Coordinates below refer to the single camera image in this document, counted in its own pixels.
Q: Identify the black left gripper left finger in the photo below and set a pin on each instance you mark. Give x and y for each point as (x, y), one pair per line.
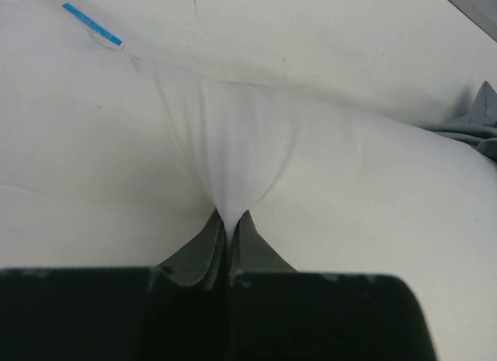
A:
(171, 311)

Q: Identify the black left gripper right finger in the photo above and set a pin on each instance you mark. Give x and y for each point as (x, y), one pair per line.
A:
(278, 313)

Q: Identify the white pillow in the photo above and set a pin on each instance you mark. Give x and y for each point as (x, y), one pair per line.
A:
(112, 159)

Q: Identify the grey pillowcase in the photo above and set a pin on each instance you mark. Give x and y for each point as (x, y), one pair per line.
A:
(476, 128)

